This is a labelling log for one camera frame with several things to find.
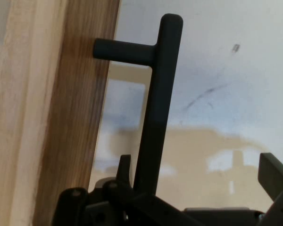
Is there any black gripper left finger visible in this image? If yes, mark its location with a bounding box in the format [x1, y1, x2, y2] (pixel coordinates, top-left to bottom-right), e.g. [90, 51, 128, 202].
[50, 154, 201, 226]

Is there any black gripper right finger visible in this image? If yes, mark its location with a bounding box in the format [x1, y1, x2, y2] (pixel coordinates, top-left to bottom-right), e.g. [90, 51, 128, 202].
[257, 152, 283, 226]

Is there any black bar drawer handle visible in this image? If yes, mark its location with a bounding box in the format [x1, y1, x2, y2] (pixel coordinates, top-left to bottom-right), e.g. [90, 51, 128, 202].
[92, 13, 183, 196]

